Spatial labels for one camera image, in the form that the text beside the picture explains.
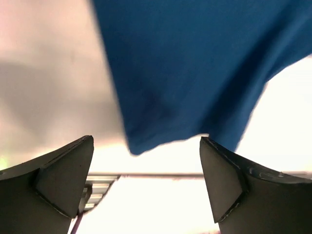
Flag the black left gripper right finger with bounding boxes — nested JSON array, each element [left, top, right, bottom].
[[199, 137, 312, 234]]

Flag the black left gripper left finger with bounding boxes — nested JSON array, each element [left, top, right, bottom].
[[0, 136, 94, 234]]

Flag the blue t shirt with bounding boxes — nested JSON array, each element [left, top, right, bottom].
[[93, 0, 312, 155]]

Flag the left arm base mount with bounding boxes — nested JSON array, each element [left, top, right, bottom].
[[78, 173, 121, 214]]

